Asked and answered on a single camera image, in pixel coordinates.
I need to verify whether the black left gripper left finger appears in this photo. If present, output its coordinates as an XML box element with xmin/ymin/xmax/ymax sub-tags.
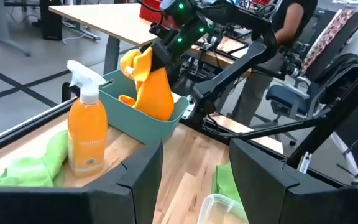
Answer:
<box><xmin>0</xmin><ymin>139</ymin><xmax>164</xmax><ymax>224</ymax></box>

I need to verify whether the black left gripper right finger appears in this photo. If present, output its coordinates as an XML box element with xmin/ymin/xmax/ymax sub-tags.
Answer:
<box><xmin>229</xmin><ymin>138</ymin><xmax>358</xmax><ymax>224</ymax></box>

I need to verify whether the orange microfiber towel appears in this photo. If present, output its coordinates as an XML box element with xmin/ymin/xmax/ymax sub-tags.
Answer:
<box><xmin>118</xmin><ymin>46</ymin><xmax>175</xmax><ymax>122</ymax></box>

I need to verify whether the lime green microfiber towel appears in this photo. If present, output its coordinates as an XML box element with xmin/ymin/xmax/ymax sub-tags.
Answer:
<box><xmin>0</xmin><ymin>129</ymin><xmax>70</xmax><ymax>188</ymax></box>
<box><xmin>211</xmin><ymin>162</ymin><xmax>244</xmax><ymax>205</ymax></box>

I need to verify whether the red crate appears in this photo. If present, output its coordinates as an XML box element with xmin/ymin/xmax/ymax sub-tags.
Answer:
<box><xmin>139</xmin><ymin>0</ymin><xmax>180</xmax><ymax>29</ymax></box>

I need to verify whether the wooden workbench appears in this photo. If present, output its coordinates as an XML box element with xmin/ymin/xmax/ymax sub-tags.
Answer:
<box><xmin>194</xmin><ymin>35</ymin><xmax>252</xmax><ymax>77</ymax></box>

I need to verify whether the orange liquid spray bottle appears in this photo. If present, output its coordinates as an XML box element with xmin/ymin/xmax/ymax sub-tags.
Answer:
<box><xmin>66</xmin><ymin>60</ymin><xmax>109</xmax><ymax>178</ymax></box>

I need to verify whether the light wooden table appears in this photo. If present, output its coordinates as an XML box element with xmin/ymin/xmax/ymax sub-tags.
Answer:
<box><xmin>48</xmin><ymin>2</ymin><xmax>158</xmax><ymax>75</ymax></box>

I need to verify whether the teal plastic basket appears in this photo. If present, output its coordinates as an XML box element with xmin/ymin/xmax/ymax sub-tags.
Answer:
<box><xmin>98</xmin><ymin>70</ymin><xmax>190</xmax><ymax>144</ymax></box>

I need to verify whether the clear plastic storage bin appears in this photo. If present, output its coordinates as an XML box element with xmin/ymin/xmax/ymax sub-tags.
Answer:
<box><xmin>196</xmin><ymin>193</ymin><xmax>250</xmax><ymax>224</ymax></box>

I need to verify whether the blue office chair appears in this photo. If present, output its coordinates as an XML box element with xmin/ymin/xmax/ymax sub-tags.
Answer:
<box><xmin>253</xmin><ymin>76</ymin><xmax>326</xmax><ymax>147</ymax></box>

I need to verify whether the black cabinet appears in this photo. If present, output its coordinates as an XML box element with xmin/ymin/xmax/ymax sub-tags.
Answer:
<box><xmin>39</xmin><ymin>0</ymin><xmax>63</xmax><ymax>41</ymax></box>

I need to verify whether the person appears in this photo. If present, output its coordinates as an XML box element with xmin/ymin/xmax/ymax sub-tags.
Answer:
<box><xmin>228</xmin><ymin>0</ymin><xmax>318</xmax><ymax>127</ymax></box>

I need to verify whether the black bag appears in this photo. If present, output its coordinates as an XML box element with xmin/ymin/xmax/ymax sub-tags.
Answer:
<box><xmin>321</xmin><ymin>52</ymin><xmax>358</xmax><ymax>104</ymax></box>

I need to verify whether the patterned fabric panel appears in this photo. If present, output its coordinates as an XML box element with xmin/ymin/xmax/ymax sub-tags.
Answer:
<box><xmin>301</xmin><ymin>7</ymin><xmax>357</xmax><ymax>75</ymax></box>

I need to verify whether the white floor cable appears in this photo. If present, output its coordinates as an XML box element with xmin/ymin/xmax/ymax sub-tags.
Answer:
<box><xmin>61</xmin><ymin>20</ymin><xmax>101</xmax><ymax>44</ymax></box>

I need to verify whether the black table edge rail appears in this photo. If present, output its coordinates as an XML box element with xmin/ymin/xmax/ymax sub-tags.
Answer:
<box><xmin>0</xmin><ymin>96</ymin><xmax>79</xmax><ymax>159</ymax></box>

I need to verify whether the black diagonal frame strut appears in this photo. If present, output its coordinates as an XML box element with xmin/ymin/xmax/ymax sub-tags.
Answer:
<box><xmin>237</xmin><ymin>55</ymin><xmax>358</xmax><ymax>170</ymax></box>

